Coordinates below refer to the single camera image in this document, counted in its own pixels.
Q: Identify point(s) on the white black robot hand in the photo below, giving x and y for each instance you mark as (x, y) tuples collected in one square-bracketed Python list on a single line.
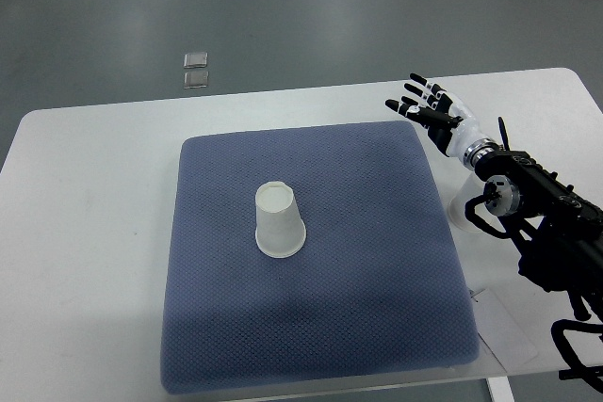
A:
[(451, 126)]

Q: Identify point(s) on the white paper cup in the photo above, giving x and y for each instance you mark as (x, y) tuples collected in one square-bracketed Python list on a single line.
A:
[(280, 231), (472, 188)]

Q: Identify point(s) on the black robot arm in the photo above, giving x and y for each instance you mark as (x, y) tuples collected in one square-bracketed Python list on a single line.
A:
[(557, 233)]

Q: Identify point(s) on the blue textured cushion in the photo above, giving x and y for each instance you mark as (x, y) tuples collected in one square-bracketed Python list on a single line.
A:
[(377, 286)]

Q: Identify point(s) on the white paper cup on cushion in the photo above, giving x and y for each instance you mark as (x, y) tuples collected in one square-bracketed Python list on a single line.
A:
[(280, 231)]

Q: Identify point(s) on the white paper tag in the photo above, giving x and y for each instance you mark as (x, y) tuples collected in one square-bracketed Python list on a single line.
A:
[(508, 343)]

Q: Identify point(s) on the upper metal floor plate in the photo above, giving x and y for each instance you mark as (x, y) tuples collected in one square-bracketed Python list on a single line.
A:
[(195, 60)]

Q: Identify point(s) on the white table leg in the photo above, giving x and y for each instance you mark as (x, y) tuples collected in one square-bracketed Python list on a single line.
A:
[(500, 389)]

